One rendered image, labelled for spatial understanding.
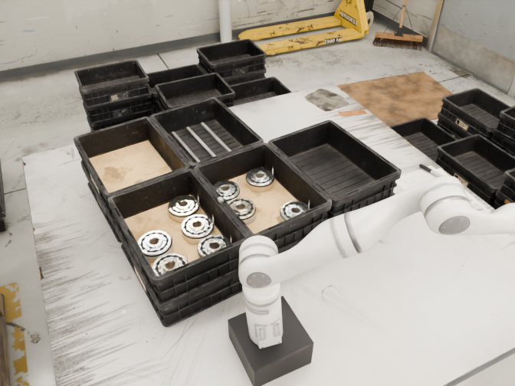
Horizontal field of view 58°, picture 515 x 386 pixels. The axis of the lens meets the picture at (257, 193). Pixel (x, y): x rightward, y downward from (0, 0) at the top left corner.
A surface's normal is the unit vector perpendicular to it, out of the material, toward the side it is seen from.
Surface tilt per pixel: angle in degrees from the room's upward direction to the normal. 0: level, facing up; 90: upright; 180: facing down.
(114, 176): 0
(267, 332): 89
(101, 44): 90
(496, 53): 90
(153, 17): 90
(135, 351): 0
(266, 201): 0
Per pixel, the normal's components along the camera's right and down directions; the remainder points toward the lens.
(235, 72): 0.43, 0.59
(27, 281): 0.00, -0.76
